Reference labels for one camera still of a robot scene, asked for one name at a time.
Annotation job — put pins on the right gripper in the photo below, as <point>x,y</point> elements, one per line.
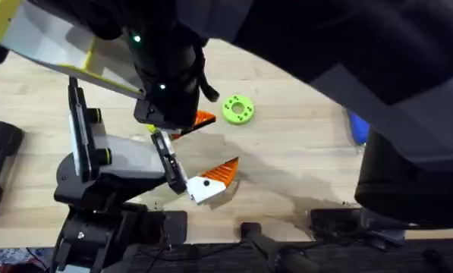
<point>165,68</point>

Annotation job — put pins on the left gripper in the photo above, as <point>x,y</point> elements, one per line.
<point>131,159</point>

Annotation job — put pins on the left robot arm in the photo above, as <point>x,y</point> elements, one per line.
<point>108,235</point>

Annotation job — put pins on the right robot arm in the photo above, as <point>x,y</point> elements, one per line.
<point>324,38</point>

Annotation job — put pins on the blue electric screwdriver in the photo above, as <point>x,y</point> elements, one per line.
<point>359,129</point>

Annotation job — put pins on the green disc with holes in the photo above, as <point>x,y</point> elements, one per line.
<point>230,113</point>

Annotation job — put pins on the left wrist flat plate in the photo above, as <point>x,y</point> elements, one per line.
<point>80,125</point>

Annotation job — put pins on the black clamp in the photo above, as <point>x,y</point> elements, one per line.
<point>271,246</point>

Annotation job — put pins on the black box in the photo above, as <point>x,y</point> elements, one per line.
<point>0,167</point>

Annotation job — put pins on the black rail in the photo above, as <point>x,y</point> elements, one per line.
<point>362,261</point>

